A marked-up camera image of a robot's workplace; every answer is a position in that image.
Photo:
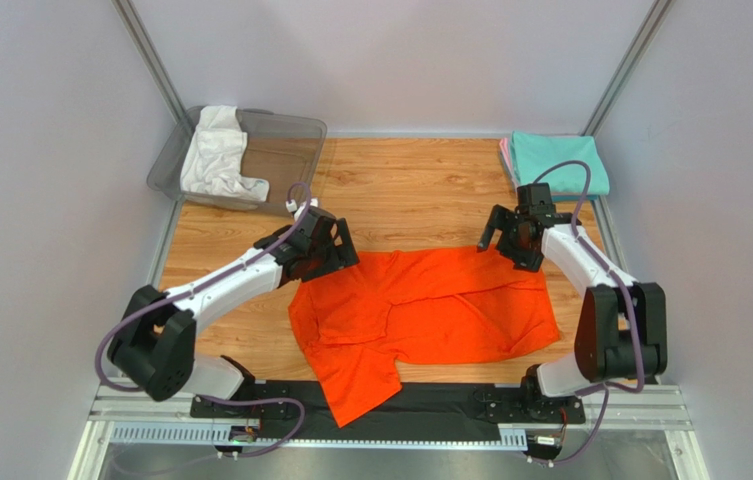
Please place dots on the aluminium frame rail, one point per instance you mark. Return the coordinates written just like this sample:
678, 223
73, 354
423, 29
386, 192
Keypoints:
131, 417

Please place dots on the pink folded t shirt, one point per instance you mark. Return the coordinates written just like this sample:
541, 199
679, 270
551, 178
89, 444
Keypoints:
506, 156

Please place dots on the corner aluminium post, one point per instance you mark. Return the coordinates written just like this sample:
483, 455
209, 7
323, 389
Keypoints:
144, 45
640, 43

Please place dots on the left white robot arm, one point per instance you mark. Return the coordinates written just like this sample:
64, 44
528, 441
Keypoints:
155, 343

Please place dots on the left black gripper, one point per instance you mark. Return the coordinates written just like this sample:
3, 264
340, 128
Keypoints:
341, 256

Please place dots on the white t shirt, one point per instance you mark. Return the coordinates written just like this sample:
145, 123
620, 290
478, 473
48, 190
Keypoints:
213, 163

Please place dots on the right corner aluminium post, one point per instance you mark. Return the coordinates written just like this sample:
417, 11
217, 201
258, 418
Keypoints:
640, 43

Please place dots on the left corner aluminium post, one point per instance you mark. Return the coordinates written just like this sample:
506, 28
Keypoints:
144, 45

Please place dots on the orange t shirt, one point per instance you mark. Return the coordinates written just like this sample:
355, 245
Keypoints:
427, 307

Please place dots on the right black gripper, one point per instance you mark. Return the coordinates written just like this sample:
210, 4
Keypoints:
509, 230

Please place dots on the teal folded t shirt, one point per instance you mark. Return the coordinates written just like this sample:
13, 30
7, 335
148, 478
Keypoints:
559, 156

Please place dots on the clear plastic bin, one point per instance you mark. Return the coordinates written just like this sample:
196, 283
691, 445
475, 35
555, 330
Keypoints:
282, 149

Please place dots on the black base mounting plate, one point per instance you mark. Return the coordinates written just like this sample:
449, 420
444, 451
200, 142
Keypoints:
424, 411

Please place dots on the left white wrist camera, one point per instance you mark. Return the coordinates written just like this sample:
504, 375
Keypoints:
296, 209

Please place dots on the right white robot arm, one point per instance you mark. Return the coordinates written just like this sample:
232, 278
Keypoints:
621, 338

